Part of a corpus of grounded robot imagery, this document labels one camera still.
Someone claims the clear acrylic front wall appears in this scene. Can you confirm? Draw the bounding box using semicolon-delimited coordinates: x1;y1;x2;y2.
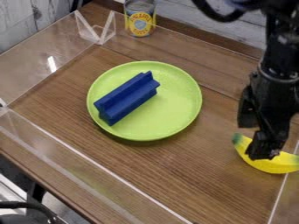
0;99;192;224

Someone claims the green round plate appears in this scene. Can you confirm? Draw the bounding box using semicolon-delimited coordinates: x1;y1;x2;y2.
87;60;203;141

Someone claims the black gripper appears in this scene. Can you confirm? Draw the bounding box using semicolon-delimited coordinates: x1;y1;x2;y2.
238;71;299;160

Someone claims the black chair part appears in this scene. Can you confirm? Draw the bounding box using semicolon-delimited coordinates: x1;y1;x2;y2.
0;200;63;224

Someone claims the yellow toy banana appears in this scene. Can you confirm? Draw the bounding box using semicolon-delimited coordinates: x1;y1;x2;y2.
232;133;299;174

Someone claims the clear acrylic triangular bracket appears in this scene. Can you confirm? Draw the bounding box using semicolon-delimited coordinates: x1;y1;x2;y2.
75;10;116;46

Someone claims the blue plastic block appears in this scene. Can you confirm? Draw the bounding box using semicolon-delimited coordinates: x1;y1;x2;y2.
93;71;160;126

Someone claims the yellow labelled tin can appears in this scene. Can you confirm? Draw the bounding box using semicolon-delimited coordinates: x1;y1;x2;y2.
124;0;156;38

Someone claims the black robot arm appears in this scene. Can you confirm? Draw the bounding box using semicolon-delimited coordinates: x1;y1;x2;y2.
230;0;299;160

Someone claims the black cable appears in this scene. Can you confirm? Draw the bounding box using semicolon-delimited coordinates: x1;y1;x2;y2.
191;0;250;24

